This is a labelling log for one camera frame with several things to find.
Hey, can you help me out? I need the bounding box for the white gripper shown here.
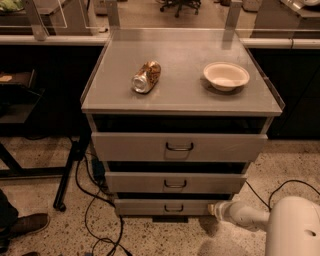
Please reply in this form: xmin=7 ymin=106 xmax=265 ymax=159
xmin=208 ymin=201 xmax=241 ymax=223

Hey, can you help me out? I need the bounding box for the grey bottom drawer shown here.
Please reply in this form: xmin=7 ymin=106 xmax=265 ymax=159
xmin=114 ymin=199 xmax=216 ymax=216

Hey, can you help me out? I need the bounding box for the grey drawer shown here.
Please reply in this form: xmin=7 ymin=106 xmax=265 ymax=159
xmin=106 ymin=172 xmax=246 ymax=194
xmin=114 ymin=199 xmax=216 ymax=216
xmin=92 ymin=132 xmax=267 ymax=162

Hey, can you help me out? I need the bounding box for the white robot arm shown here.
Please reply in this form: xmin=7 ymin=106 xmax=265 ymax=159
xmin=208 ymin=196 xmax=320 ymax=256

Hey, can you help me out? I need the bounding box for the grey middle drawer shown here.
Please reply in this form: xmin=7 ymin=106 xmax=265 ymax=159
xmin=106 ymin=172 xmax=246 ymax=194

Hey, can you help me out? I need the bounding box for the grey drawer cabinet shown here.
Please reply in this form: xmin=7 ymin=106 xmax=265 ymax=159
xmin=80 ymin=27 xmax=285 ymax=224

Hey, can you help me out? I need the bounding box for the grey top drawer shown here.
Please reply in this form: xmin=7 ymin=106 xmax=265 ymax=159
xmin=92 ymin=132 xmax=267 ymax=162

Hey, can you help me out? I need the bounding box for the white paper bowl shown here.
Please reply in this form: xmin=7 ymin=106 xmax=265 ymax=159
xmin=203 ymin=62 xmax=250 ymax=92

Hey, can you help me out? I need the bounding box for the crushed gold soda can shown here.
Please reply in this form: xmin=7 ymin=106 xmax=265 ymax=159
xmin=132 ymin=61 xmax=161 ymax=94

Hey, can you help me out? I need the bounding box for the black office chair base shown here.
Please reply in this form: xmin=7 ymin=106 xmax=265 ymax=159
xmin=159 ymin=0 xmax=201 ymax=18

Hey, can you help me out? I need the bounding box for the black floor cable right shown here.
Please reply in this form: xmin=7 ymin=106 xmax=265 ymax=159
xmin=245 ymin=179 xmax=320 ymax=212

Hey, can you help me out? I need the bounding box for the black floor cable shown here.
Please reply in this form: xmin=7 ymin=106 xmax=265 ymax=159
xmin=245 ymin=179 xmax=320 ymax=212
xmin=74 ymin=153 xmax=134 ymax=256

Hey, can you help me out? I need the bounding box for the black floor cable left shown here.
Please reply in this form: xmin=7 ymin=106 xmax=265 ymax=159
xmin=74 ymin=153 xmax=134 ymax=256

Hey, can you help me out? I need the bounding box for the black table frame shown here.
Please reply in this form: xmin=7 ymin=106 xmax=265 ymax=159
xmin=0 ymin=69 xmax=91 ymax=212

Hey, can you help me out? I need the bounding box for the white horizontal rail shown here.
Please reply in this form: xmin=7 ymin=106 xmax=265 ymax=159
xmin=0 ymin=35 xmax=320 ymax=50

